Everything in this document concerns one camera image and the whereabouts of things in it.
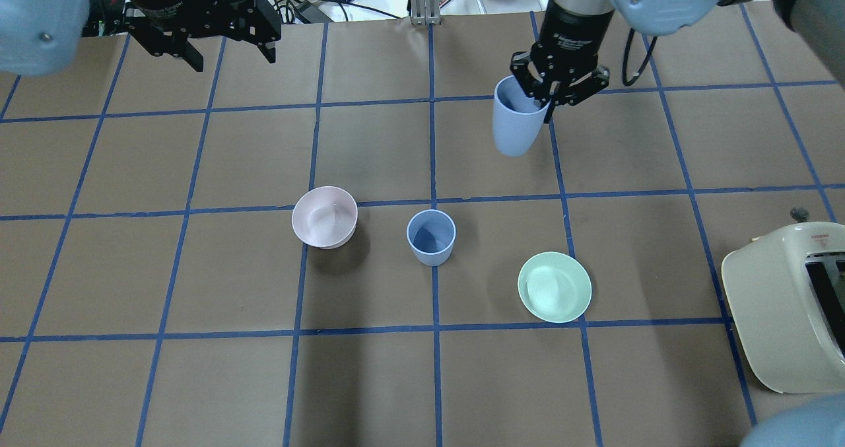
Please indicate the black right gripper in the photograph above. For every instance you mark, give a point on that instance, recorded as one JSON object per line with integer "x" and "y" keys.
{"x": 575, "y": 30}

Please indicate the blue cup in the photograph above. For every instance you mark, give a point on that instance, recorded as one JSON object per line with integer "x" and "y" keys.
{"x": 516, "y": 118}
{"x": 431, "y": 235}

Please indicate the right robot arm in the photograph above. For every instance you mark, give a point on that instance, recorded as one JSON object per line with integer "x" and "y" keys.
{"x": 818, "y": 22}

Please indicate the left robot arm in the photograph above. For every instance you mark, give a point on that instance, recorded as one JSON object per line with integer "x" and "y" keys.
{"x": 40, "y": 37}

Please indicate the black power adapter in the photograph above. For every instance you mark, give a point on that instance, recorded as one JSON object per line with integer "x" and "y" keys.
{"x": 306, "y": 13}

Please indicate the mint green bowl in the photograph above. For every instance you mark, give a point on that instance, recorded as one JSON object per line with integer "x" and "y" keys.
{"x": 554, "y": 287}

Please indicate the pink bowl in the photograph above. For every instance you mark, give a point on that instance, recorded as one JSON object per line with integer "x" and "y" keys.
{"x": 325, "y": 217}

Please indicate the cream white toaster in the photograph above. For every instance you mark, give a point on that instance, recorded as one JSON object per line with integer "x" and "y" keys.
{"x": 785, "y": 292}

